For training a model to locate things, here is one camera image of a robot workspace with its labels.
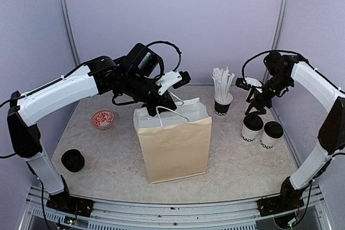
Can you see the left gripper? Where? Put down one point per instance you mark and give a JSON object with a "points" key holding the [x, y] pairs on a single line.
{"points": [[161, 105]]}

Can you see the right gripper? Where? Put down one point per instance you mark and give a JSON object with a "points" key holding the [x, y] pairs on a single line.
{"points": [[256, 101]]}

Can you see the white paper cup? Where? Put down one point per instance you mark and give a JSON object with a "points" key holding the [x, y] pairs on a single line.
{"points": [[248, 135], [267, 142]]}

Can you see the brown paper bag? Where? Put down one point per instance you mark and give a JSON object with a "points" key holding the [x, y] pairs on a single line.
{"points": [[175, 143]]}

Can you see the black cup lid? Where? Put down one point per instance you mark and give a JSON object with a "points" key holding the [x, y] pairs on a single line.
{"points": [[253, 122], [273, 129]]}

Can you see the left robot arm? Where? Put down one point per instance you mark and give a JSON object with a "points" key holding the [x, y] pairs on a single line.
{"points": [[139, 74]]}

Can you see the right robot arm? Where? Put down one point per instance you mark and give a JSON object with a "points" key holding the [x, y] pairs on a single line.
{"points": [[326, 103]]}

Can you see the black cup with straws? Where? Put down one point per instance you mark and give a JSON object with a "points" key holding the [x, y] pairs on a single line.
{"points": [[222, 80]]}

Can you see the red patterned bowl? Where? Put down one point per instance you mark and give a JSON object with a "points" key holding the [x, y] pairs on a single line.
{"points": [[103, 119]]}

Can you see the stack of black lids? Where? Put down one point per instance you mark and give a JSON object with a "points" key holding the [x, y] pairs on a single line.
{"points": [[73, 160]]}

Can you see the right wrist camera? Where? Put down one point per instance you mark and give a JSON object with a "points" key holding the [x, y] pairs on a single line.
{"points": [[248, 83]]}

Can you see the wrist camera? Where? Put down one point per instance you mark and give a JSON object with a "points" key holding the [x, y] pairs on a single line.
{"points": [[173, 79], [248, 83]]}

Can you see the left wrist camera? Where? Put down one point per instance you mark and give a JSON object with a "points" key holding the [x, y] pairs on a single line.
{"points": [[173, 79]]}

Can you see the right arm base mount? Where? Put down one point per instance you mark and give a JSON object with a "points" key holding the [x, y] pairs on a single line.
{"points": [[281, 203]]}

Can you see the front aluminium rail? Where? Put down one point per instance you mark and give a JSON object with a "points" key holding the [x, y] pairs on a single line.
{"points": [[108, 214]]}

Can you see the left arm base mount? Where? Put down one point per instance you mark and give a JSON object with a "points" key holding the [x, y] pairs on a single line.
{"points": [[64, 202]]}

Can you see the right aluminium frame post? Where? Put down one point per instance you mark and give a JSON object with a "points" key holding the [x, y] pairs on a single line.
{"points": [[279, 24]]}

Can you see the aluminium frame post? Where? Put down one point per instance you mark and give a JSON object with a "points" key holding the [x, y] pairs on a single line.
{"points": [[279, 24], [69, 32]]}

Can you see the left aluminium frame post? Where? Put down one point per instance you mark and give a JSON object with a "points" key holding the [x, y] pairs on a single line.
{"points": [[69, 32]]}

